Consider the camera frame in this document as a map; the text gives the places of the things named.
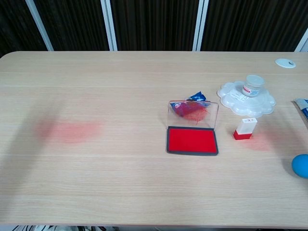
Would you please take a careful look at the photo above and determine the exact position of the white and red stamp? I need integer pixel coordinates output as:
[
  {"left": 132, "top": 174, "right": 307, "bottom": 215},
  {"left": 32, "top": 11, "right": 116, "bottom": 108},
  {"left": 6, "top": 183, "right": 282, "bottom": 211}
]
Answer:
[{"left": 232, "top": 117, "right": 258, "bottom": 141}]

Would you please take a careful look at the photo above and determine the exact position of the red ink pad clear lid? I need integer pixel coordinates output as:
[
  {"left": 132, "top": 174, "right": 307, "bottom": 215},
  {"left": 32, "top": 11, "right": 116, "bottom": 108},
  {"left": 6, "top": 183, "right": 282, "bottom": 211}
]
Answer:
[{"left": 165, "top": 100, "right": 219, "bottom": 156}]

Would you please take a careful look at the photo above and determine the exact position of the blue cookie packet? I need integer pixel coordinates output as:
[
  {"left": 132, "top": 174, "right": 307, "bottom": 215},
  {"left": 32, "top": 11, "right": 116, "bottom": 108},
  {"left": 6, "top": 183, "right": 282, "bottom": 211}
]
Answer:
[{"left": 185, "top": 90, "right": 213, "bottom": 108}]

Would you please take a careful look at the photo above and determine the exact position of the white flower-shaped palette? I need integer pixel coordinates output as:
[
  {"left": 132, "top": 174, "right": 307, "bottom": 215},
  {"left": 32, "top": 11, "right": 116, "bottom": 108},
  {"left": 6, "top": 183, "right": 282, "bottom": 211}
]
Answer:
[{"left": 217, "top": 81, "right": 277, "bottom": 118}]

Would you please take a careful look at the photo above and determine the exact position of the small clear jar white lid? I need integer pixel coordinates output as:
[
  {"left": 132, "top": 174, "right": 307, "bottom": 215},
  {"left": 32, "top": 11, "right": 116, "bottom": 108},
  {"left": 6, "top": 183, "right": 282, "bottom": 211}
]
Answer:
[{"left": 242, "top": 74, "right": 266, "bottom": 98}]

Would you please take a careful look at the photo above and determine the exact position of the white round table grommet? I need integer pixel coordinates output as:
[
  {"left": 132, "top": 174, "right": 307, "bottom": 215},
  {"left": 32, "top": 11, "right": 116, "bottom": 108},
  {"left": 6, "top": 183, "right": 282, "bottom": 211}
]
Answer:
[{"left": 275, "top": 58, "right": 296, "bottom": 69}]

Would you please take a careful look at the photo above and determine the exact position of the white blue toothpaste tube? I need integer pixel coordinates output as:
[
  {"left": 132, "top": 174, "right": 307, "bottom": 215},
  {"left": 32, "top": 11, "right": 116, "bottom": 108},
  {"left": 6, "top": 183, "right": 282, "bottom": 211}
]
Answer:
[{"left": 292, "top": 98, "right": 308, "bottom": 126}]

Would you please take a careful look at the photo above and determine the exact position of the blue ball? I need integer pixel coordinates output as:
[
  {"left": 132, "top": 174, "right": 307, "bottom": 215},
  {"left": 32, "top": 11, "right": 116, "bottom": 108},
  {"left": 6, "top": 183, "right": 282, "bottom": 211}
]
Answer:
[{"left": 292, "top": 154, "right": 308, "bottom": 179}]

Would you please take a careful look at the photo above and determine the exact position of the white partition post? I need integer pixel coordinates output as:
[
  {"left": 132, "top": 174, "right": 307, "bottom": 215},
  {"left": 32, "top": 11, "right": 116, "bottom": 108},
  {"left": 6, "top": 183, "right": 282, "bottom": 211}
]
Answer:
[
  {"left": 25, "top": 0, "right": 54, "bottom": 51},
  {"left": 100, "top": 0, "right": 118, "bottom": 51},
  {"left": 294, "top": 31, "right": 308, "bottom": 53},
  {"left": 192, "top": 0, "right": 209, "bottom": 51}
]

